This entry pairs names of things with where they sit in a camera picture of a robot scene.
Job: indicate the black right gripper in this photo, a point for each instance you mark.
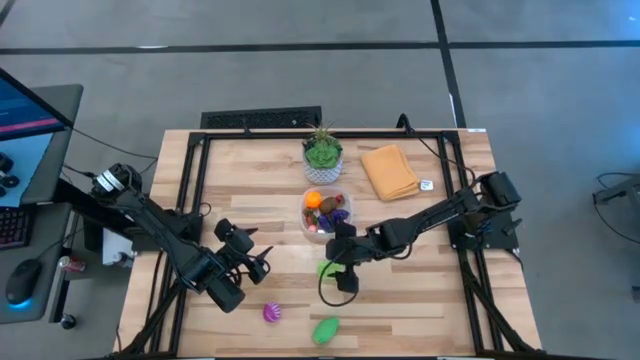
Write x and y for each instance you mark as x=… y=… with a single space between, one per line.
x=360 y=247

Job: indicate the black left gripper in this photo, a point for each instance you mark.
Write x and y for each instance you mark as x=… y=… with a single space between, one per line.
x=240 y=247

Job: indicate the light green toy vegetable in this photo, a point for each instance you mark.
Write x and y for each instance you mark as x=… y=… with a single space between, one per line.
x=327 y=270

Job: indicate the dark blue toy eggplant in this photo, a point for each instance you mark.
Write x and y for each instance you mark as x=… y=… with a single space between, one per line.
x=326 y=223

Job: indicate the small red toy fruit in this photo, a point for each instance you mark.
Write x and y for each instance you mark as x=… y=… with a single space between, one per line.
x=312 y=229

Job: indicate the blue toy grapes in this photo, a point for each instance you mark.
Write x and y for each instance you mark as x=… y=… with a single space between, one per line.
x=341 y=216

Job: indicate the red toy strawberry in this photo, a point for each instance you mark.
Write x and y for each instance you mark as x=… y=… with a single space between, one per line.
x=307 y=213
x=313 y=220
x=340 y=199

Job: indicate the brown toy potato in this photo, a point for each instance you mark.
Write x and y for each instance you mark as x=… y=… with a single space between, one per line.
x=329 y=205

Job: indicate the green toy melon half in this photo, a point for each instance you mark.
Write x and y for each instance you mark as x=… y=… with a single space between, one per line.
x=326 y=331

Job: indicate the orange toy fruit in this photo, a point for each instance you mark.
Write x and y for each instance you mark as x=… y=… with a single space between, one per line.
x=313 y=200

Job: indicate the purple striped toy ball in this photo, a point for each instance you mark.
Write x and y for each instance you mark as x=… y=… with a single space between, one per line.
x=272 y=312

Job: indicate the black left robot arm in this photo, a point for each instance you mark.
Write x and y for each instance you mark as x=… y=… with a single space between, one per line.
x=150 y=220

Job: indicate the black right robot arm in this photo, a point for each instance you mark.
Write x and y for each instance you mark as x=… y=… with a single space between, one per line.
x=435 y=212

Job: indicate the clear plastic tupperware container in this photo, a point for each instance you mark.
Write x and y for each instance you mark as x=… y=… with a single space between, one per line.
x=302 y=232

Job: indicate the white grey patterned plant pot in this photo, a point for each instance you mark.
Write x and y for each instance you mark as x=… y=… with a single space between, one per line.
x=322 y=175

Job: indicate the folded yellow cloth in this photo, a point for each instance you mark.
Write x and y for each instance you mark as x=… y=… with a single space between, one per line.
x=390 y=172

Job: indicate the green succulent plant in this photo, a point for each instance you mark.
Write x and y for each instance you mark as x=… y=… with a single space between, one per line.
x=323 y=152

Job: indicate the small white tag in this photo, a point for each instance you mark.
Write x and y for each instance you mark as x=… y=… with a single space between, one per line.
x=426 y=185

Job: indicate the white box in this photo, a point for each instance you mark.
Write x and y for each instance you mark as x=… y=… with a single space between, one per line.
x=116 y=247

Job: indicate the red soda can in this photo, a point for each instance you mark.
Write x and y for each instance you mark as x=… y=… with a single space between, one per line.
x=72 y=264

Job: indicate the black round knob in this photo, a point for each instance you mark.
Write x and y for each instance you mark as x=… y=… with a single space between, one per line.
x=67 y=321

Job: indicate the grey side desk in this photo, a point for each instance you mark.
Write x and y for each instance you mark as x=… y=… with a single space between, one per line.
x=60 y=150

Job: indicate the black computer mouse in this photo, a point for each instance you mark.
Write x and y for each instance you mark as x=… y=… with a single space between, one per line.
x=22 y=282

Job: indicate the black keyboard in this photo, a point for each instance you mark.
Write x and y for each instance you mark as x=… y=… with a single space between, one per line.
x=12 y=227

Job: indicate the black headset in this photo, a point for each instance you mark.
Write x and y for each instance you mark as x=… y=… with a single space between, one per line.
x=6 y=175

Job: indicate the computer monitor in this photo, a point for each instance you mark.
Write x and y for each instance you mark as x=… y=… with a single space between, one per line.
x=25 y=115

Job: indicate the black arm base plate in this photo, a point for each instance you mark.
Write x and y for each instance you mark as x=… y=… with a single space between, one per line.
x=192 y=222
x=500 y=237

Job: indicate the black aluminium table frame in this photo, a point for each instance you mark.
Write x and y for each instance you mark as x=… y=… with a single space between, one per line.
x=275 y=135

